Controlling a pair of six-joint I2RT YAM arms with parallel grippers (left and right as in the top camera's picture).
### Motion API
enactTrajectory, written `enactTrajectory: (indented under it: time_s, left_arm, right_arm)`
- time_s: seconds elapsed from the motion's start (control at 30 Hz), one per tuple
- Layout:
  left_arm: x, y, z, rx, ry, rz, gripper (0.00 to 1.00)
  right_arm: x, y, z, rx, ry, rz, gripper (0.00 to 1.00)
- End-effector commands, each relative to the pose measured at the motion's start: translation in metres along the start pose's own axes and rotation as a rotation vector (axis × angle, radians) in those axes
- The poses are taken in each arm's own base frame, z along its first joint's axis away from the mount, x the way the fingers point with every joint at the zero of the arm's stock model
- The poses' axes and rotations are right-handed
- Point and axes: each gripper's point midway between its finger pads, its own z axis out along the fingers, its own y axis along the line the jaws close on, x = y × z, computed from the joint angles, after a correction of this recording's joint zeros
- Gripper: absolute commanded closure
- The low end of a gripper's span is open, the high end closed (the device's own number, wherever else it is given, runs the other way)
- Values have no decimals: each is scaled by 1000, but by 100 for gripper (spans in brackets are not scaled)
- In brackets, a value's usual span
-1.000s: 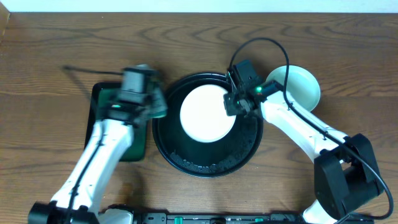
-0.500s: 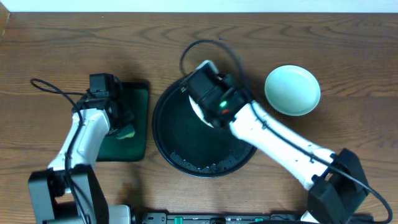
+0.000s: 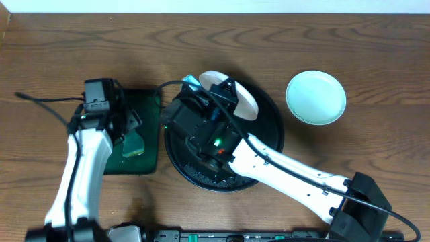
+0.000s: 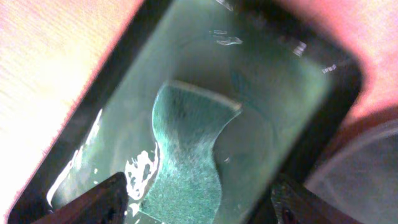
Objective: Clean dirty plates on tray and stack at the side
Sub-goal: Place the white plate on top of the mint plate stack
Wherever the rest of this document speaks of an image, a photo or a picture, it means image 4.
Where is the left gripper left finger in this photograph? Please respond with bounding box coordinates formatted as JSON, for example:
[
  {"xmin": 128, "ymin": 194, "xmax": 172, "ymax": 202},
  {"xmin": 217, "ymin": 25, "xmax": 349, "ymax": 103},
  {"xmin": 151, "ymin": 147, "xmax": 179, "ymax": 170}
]
[{"xmin": 33, "ymin": 172, "xmax": 128, "ymax": 224}]

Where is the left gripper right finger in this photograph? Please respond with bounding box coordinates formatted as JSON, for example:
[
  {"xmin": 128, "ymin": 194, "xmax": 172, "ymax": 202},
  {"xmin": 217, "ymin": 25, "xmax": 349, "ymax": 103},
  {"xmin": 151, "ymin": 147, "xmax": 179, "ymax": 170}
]
[{"xmin": 271, "ymin": 174, "xmax": 362, "ymax": 224}]

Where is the green scouring sponge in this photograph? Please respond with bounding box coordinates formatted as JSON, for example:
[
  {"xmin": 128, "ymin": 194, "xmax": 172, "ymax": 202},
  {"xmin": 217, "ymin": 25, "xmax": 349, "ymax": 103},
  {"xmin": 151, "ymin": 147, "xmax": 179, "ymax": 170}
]
[{"xmin": 140, "ymin": 80, "xmax": 242, "ymax": 223}]

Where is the round black tray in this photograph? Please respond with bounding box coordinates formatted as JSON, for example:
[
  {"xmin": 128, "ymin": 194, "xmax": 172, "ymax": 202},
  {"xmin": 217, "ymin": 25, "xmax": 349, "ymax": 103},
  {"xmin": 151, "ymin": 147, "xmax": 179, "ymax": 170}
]
[{"xmin": 305, "ymin": 120, "xmax": 397, "ymax": 224}]

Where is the black rectangular water tray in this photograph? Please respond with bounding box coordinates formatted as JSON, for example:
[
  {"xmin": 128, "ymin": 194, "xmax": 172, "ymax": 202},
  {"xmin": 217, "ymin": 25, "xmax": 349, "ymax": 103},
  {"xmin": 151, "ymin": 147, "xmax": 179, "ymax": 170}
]
[{"xmin": 6, "ymin": 1, "xmax": 361, "ymax": 223}]

